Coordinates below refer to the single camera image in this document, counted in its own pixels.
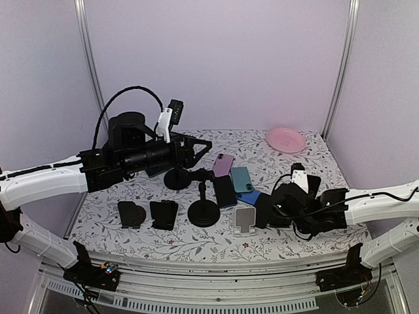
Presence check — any black phone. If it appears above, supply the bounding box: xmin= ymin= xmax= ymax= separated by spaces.
xmin=307 ymin=175 xmax=321 ymax=198
xmin=254 ymin=193 xmax=271 ymax=229
xmin=213 ymin=175 xmax=237 ymax=209
xmin=145 ymin=166 xmax=171 ymax=178

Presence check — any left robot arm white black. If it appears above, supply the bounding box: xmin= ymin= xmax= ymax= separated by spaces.
xmin=1 ymin=109 xmax=212 ymax=284

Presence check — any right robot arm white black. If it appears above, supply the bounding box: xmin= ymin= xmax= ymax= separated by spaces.
xmin=269 ymin=181 xmax=418 ymax=285

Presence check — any pink phone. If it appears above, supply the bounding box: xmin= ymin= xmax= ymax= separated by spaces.
xmin=212 ymin=154 xmax=235 ymax=177

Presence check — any blue phone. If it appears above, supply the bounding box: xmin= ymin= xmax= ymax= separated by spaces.
xmin=236 ymin=190 xmax=261 ymax=205

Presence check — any white folding stand front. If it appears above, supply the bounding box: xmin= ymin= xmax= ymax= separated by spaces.
xmin=233 ymin=206 xmax=256 ymax=237

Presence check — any teal green phone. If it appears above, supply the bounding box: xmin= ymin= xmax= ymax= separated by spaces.
xmin=230 ymin=167 xmax=253 ymax=194

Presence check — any black round-base clamp stand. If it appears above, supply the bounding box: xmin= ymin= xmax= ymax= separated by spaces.
xmin=187 ymin=168 xmax=220 ymax=228

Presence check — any black folding stand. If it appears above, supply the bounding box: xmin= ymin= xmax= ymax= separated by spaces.
xmin=150 ymin=200 xmax=179 ymax=231
xmin=117 ymin=201 xmax=147 ymax=229

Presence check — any black folding stand far left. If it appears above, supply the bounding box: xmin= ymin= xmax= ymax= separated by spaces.
xmin=117 ymin=201 xmax=147 ymax=229

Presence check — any floral table mat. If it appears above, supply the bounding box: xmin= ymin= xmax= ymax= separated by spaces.
xmin=69 ymin=130 xmax=371 ymax=263

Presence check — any pink plate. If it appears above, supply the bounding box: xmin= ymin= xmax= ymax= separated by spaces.
xmin=266 ymin=128 xmax=306 ymax=154

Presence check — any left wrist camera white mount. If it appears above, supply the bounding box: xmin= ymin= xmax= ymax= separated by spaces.
xmin=155 ymin=99 xmax=184 ymax=143

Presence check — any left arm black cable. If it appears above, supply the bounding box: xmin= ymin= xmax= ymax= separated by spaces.
xmin=93 ymin=85 xmax=164 ymax=151

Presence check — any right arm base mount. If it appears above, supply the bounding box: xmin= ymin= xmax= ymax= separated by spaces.
xmin=316 ymin=243 xmax=373 ymax=292

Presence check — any front aluminium rail frame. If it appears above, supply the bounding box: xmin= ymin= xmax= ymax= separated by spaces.
xmin=28 ymin=254 xmax=410 ymax=313

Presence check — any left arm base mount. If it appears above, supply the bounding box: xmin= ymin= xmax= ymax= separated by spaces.
xmin=63 ymin=241 xmax=120 ymax=292

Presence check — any left aluminium corner post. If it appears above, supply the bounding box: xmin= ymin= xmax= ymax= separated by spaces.
xmin=73 ymin=0 xmax=115 ymax=140

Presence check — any aluminium corner post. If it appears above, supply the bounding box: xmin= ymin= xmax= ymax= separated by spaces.
xmin=73 ymin=0 xmax=115 ymax=140
xmin=321 ymin=0 xmax=360 ymax=142

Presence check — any right aluminium corner post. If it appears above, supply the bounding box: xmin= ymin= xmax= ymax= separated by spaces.
xmin=321 ymin=0 xmax=360 ymax=142

